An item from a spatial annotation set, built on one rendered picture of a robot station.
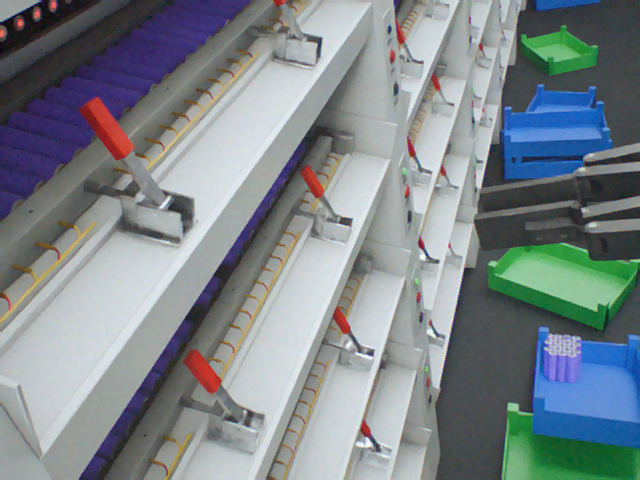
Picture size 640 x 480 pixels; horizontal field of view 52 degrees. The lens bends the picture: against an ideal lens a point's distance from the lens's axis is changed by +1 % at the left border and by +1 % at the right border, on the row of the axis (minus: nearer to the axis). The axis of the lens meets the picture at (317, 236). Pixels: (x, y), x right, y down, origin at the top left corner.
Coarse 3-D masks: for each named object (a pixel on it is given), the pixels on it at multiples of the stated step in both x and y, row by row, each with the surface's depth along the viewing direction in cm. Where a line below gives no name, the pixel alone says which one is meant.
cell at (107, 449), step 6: (108, 438) 49; (114, 438) 49; (120, 438) 49; (102, 444) 48; (108, 444) 48; (114, 444) 48; (102, 450) 48; (108, 450) 48; (114, 450) 49; (96, 456) 49; (102, 456) 48; (108, 456) 48
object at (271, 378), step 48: (336, 144) 84; (384, 144) 84; (336, 192) 78; (288, 240) 71; (288, 288) 65; (336, 288) 66; (240, 336) 60; (288, 336) 60; (240, 384) 56; (288, 384) 56; (192, 432) 52
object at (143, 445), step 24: (312, 168) 77; (288, 192) 73; (288, 216) 71; (264, 240) 67; (240, 264) 64; (264, 264) 66; (240, 288) 61; (216, 312) 59; (216, 336) 57; (216, 360) 56; (168, 384) 52; (192, 384) 54; (168, 408) 51; (144, 432) 49; (168, 432) 51; (120, 456) 47; (144, 456) 47
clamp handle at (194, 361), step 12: (192, 360) 48; (204, 360) 49; (192, 372) 48; (204, 372) 48; (204, 384) 49; (216, 384) 49; (216, 396) 49; (228, 396) 50; (228, 408) 50; (240, 408) 51; (228, 420) 51; (240, 420) 51
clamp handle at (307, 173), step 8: (304, 168) 68; (304, 176) 68; (312, 176) 68; (312, 184) 68; (320, 184) 69; (312, 192) 69; (320, 192) 69; (320, 200) 69; (328, 208) 70; (336, 216) 71
